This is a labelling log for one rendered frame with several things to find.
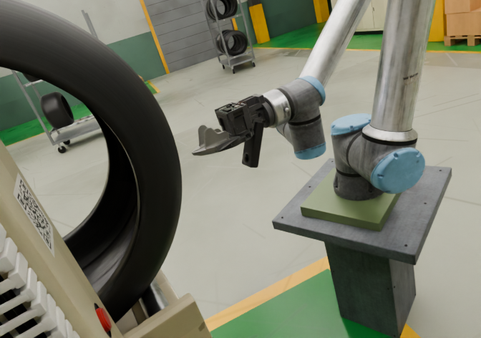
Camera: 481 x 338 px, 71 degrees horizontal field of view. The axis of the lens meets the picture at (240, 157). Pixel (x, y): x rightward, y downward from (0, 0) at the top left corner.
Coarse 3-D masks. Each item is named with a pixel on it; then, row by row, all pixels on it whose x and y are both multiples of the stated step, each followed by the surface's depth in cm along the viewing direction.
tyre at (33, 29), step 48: (0, 0) 42; (0, 48) 40; (48, 48) 43; (96, 48) 48; (96, 96) 47; (144, 96) 53; (144, 144) 52; (144, 192) 53; (96, 240) 79; (144, 240) 55; (96, 288) 70; (144, 288) 60
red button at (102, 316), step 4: (100, 308) 41; (96, 312) 40; (100, 312) 40; (104, 312) 41; (100, 316) 40; (104, 316) 40; (100, 320) 39; (104, 320) 40; (108, 320) 41; (104, 324) 39; (108, 324) 40; (104, 328) 40; (108, 328) 40
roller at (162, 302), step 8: (152, 288) 64; (144, 296) 63; (152, 296) 62; (160, 296) 62; (144, 304) 62; (152, 304) 60; (160, 304) 60; (168, 304) 61; (144, 312) 61; (152, 312) 59
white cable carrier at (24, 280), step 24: (0, 240) 25; (0, 264) 24; (24, 264) 27; (0, 288) 25; (24, 288) 26; (0, 312) 25; (24, 312) 26; (48, 312) 27; (0, 336) 25; (24, 336) 26; (48, 336) 30; (72, 336) 30
